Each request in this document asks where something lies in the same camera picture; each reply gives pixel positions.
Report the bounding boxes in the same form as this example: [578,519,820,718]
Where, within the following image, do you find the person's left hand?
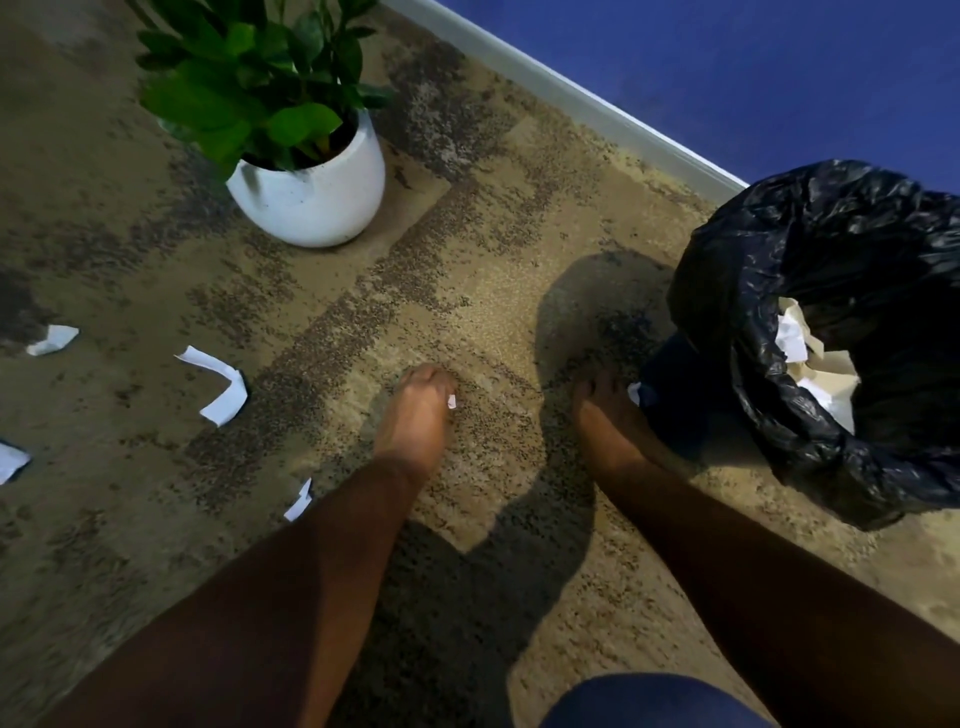
[372,363,459,481]

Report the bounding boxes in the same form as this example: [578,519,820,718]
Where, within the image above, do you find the person's right hand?
[571,372,661,481]

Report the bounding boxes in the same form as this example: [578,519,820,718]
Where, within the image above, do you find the curved white paper strip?
[174,344,249,429]

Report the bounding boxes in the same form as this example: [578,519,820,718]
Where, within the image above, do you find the small bunch of paper scraps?
[774,311,810,365]

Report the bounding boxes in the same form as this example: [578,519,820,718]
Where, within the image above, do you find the beige paper scrap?
[779,297,862,435]

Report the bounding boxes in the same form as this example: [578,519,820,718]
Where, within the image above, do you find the green potted plant white pot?
[123,0,399,249]

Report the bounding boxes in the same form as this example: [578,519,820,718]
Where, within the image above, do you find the black bin with liner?
[637,158,960,532]

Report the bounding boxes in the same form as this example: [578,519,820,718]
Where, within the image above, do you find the small curled white paper scrap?
[26,323,80,358]

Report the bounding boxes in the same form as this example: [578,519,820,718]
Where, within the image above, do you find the pile of torn paper scraps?
[0,442,314,523]

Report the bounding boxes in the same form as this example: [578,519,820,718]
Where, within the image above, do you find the person's left forearm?
[37,457,433,728]

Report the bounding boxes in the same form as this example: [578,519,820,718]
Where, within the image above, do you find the person's right forearm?
[592,449,960,728]

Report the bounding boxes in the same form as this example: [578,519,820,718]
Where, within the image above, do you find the blue shorts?
[539,672,774,728]

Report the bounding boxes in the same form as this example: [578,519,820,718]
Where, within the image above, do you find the white baseboard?
[382,0,751,205]

